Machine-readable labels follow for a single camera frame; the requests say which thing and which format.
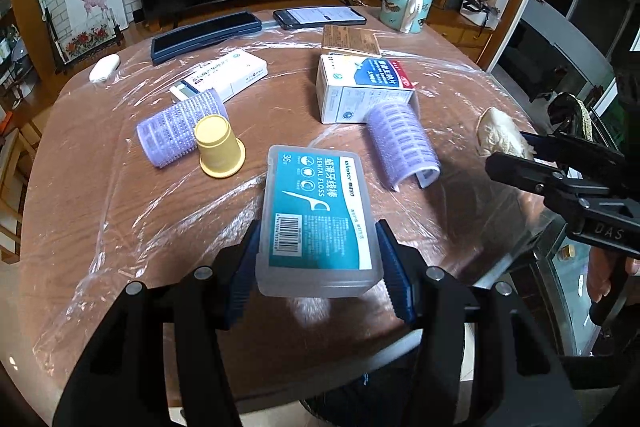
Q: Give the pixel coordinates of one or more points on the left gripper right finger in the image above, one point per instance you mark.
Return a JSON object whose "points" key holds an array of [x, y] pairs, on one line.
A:
{"points": [[428, 298]]}

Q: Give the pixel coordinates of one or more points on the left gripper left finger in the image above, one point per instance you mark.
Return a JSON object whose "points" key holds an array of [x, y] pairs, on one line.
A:
{"points": [[119, 378]]}

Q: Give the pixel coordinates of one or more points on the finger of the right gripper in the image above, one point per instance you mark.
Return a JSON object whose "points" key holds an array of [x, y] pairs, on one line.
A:
{"points": [[526, 175], [571, 150]]}

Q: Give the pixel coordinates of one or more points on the beige paper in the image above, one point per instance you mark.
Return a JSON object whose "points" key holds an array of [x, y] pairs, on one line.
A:
{"points": [[496, 132]]}

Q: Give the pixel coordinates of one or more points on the dental floss plastic box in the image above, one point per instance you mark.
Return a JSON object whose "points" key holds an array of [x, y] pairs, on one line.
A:
{"points": [[317, 234]]}

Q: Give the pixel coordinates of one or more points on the brown wooden box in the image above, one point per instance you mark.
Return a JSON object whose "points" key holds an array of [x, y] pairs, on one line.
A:
{"points": [[350, 40]]}

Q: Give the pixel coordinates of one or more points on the white medicine box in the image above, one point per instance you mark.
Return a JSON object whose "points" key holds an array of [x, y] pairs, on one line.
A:
{"points": [[228, 76]]}

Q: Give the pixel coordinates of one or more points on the person right hand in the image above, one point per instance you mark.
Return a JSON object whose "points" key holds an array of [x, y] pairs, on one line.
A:
{"points": [[600, 268]]}

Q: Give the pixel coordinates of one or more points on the purple hair roller right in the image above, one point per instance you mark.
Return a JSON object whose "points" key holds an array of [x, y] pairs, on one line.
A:
{"points": [[402, 145]]}

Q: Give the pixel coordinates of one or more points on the purple hair roller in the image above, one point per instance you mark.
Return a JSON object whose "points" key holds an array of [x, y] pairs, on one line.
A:
{"points": [[402, 145], [169, 135]]}

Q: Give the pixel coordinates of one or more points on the white blue carton box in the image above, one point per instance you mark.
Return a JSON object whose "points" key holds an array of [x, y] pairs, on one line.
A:
{"points": [[349, 86]]}

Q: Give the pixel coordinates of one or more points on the teal patterned mug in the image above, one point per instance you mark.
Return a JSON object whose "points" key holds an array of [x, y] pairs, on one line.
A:
{"points": [[406, 16]]}

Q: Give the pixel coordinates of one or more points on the clear plastic table cover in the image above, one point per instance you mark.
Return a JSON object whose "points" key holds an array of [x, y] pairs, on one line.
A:
{"points": [[333, 144]]}

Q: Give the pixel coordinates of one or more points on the purple hair roller left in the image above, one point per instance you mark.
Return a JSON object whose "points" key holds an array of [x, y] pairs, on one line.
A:
{"points": [[169, 135]]}

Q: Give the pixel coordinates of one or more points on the black smartphone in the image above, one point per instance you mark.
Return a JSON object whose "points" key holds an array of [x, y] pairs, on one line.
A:
{"points": [[318, 16]]}

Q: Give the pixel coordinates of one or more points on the white earbuds case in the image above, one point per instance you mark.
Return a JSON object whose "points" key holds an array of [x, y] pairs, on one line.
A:
{"points": [[104, 68]]}

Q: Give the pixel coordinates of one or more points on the framed deer painting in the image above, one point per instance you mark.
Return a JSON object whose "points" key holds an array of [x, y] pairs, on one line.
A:
{"points": [[92, 23]]}

